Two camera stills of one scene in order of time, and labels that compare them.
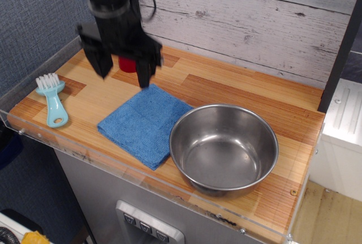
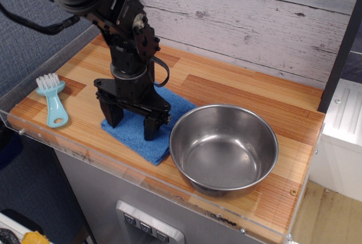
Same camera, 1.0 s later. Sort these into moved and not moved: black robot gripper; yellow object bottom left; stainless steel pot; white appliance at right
Moved: black robot gripper
Not moved: white appliance at right; stainless steel pot; yellow object bottom left
